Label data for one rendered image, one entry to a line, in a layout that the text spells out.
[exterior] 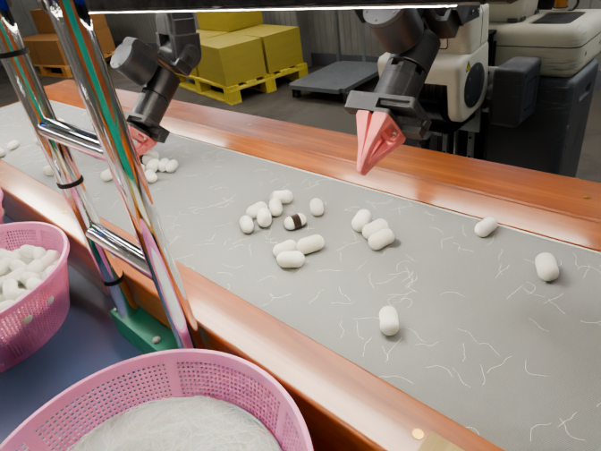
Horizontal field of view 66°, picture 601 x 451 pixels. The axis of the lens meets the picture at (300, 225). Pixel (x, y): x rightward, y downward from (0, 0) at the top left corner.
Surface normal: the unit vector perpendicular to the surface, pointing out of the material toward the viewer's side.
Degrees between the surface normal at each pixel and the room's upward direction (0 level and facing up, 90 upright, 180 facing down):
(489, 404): 0
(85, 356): 0
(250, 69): 90
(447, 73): 98
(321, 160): 45
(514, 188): 0
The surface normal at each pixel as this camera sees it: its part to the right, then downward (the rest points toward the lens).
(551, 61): -0.67, 0.47
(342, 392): -0.13, -0.84
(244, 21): 0.62, 0.34
